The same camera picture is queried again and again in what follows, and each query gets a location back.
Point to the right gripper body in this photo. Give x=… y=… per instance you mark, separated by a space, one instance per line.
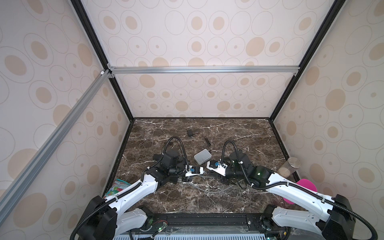
x=231 y=175

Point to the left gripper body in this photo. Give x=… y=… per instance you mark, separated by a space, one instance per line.
x=176 y=171

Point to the white rectangular box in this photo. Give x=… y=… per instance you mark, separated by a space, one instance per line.
x=202 y=157

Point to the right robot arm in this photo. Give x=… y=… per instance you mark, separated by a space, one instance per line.
x=306 y=198

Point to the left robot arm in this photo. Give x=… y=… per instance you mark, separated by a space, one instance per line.
x=126 y=201

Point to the black power adapter near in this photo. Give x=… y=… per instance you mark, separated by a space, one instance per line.
x=157 y=157

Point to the black power adapter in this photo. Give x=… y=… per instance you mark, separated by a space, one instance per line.
x=157 y=157
x=190 y=133

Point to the black power adapter far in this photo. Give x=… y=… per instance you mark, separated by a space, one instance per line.
x=190 y=133

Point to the green snack packet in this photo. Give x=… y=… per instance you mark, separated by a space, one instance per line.
x=117 y=186

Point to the pink silicone funnel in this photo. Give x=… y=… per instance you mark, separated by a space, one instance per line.
x=295 y=194

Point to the aluminium crossbar back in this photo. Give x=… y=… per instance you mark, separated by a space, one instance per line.
x=205 y=69

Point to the aluminium crossbar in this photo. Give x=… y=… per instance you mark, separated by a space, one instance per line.
x=21 y=184
x=205 y=69

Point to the aluminium crossbar left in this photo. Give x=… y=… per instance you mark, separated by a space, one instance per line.
x=21 y=184

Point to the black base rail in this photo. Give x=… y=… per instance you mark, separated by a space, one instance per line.
x=252 y=222

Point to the black corner frame post left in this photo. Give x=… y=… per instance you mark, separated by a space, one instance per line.
x=98 y=49

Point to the black corner frame post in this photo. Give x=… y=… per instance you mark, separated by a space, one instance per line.
x=321 y=33
x=98 y=49

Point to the black corner frame post right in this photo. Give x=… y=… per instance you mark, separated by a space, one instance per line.
x=321 y=33

